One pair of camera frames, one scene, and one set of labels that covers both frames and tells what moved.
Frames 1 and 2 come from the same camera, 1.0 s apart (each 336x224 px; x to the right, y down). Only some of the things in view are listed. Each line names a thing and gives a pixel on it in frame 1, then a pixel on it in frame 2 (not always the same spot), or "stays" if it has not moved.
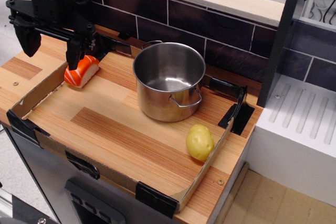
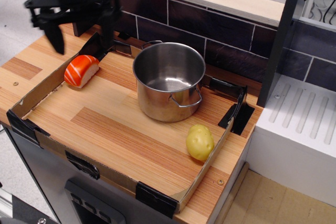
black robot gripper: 50,10 to 72,2
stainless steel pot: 168,75 stays
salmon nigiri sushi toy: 86,69 stays
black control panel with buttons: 93,205 stays
